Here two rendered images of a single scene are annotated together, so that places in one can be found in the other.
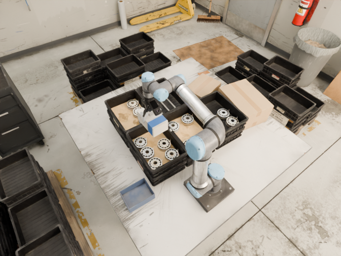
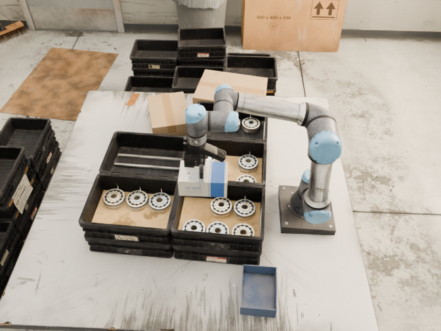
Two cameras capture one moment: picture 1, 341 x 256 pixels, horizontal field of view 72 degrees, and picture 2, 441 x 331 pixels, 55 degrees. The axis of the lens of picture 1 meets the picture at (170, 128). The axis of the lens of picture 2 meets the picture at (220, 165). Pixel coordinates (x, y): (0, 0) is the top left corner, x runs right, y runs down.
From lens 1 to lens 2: 1.03 m
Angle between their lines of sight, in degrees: 33
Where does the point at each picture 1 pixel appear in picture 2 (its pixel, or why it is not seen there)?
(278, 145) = not seen: hidden behind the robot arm
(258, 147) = (291, 134)
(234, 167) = (298, 172)
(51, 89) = not seen: outside the picture
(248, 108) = not seen: hidden behind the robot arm
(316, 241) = (388, 192)
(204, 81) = (163, 102)
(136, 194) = (253, 292)
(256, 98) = (243, 81)
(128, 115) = (127, 216)
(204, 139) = (331, 129)
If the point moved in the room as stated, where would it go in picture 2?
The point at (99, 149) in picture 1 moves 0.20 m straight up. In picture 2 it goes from (134, 298) to (127, 275)
